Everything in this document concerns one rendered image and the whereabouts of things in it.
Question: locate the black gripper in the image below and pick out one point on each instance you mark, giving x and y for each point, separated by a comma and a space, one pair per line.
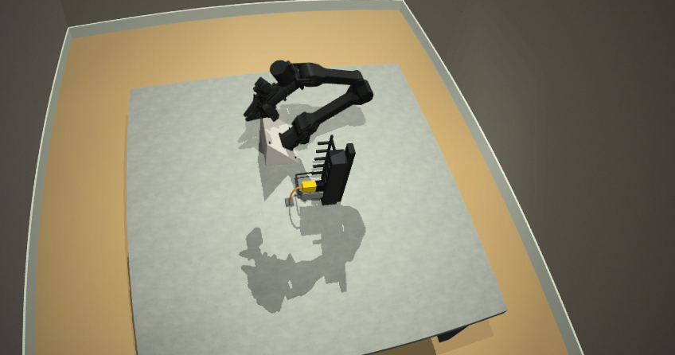
261, 107

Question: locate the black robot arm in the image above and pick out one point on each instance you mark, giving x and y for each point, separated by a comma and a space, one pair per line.
292, 76

